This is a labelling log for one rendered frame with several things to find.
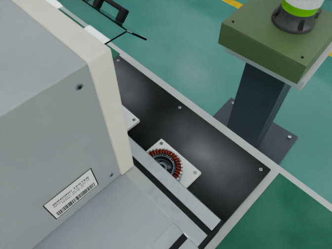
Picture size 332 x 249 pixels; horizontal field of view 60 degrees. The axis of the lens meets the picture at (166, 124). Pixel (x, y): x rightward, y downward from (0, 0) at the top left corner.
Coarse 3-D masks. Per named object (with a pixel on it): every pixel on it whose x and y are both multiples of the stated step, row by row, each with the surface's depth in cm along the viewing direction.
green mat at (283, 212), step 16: (272, 192) 76; (288, 192) 76; (304, 192) 76; (256, 208) 73; (272, 208) 73; (288, 208) 73; (304, 208) 73; (320, 208) 73; (240, 224) 71; (256, 224) 71; (272, 224) 71; (288, 224) 71; (304, 224) 71; (320, 224) 71; (224, 240) 69; (240, 240) 69; (256, 240) 69; (272, 240) 69; (288, 240) 69; (304, 240) 69; (320, 240) 69
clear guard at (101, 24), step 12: (48, 0) 71; (60, 0) 71; (72, 0) 71; (84, 0) 71; (72, 12) 68; (84, 12) 68; (96, 12) 68; (84, 24) 66; (96, 24) 66; (108, 24) 66; (120, 24) 67; (96, 36) 63; (108, 36) 63
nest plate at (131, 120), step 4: (124, 108) 88; (124, 112) 87; (128, 112) 87; (124, 116) 86; (128, 116) 86; (132, 116) 86; (128, 120) 85; (132, 120) 85; (136, 120) 85; (128, 124) 84; (132, 124) 84; (128, 128) 84
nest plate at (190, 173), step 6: (156, 144) 80; (162, 144) 80; (168, 150) 79; (174, 150) 79; (180, 156) 78; (186, 162) 77; (186, 168) 76; (192, 168) 76; (186, 174) 75; (192, 174) 75; (198, 174) 75; (180, 180) 74; (186, 180) 74; (192, 180) 74; (186, 186) 73
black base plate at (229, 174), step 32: (128, 64) 100; (128, 96) 92; (160, 96) 92; (160, 128) 85; (192, 128) 85; (192, 160) 79; (224, 160) 79; (256, 160) 79; (192, 192) 74; (224, 192) 74
